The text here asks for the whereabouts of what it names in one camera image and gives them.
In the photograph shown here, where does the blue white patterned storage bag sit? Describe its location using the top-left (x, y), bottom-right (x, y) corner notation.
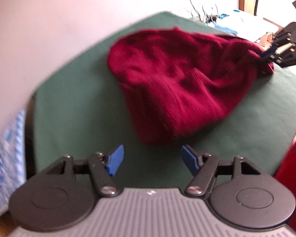
top-left (0, 110), bottom-right (26, 216)

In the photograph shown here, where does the dark red knit sweater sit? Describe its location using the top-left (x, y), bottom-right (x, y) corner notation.
top-left (107, 28), bottom-right (274, 146)

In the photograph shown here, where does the green table cloth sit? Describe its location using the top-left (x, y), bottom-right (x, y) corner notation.
top-left (34, 12), bottom-right (296, 189)

